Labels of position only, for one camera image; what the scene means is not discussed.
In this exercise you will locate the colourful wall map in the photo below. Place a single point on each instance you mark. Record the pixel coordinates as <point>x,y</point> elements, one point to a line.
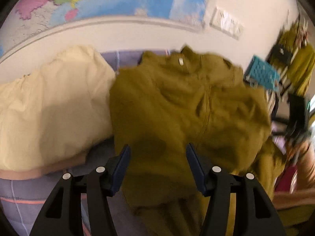
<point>30,17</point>

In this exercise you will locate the purple plaid bed sheet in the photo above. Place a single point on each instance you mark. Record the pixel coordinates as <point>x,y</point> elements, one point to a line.
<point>22,200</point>

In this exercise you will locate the person's right hand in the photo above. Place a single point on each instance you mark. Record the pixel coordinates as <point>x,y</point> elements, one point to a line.
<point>305,163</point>

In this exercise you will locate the white wall socket panel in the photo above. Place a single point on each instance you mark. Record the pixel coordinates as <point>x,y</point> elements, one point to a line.
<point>226,23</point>

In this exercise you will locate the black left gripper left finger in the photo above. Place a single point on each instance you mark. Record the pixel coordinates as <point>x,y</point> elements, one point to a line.
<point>61,213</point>

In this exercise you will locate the cream pillow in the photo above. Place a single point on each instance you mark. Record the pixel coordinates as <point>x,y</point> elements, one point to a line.
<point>52,117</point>

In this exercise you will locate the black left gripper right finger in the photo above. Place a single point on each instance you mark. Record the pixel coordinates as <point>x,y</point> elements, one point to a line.
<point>239,197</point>

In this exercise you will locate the mustard yellow jacket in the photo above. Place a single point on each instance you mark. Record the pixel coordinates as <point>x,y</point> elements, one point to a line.
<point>168,101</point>

